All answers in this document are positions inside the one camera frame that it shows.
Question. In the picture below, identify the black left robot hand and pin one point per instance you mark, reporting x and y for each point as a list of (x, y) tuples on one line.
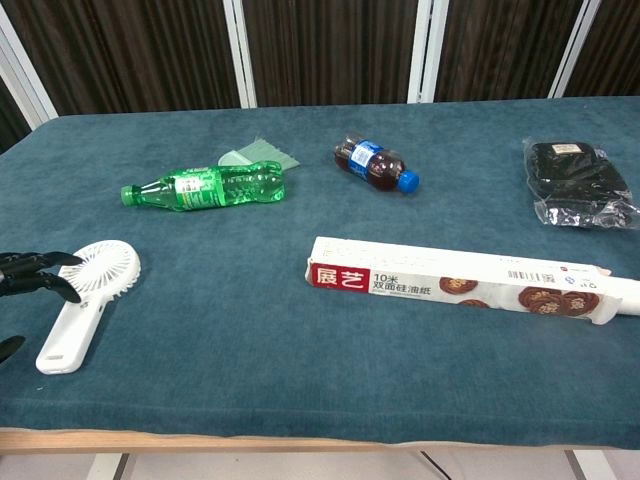
[(20, 277)]

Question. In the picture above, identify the white handheld fan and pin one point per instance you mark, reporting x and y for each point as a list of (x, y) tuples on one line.
[(102, 270)]

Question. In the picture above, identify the green plastic soda bottle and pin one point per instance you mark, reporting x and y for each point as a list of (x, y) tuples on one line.
[(220, 187)]

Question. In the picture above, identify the teal fabric table cover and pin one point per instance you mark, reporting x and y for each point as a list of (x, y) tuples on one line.
[(320, 260)]

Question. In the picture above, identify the small cola bottle blue cap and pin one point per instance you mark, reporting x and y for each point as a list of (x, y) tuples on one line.
[(372, 162)]

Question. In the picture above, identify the white baking paper box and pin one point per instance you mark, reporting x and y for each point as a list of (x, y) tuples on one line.
[(450, 282)]

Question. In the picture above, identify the black item in plastic bag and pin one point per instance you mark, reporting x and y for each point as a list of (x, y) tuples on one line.
[(575, 180)]

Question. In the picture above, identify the white baking paper roll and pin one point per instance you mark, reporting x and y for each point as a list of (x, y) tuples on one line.
[(625, 295)]

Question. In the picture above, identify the white partition frame post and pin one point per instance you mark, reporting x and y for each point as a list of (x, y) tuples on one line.
[(575, 50), (425, 50), (22, 75), (240, 52)]

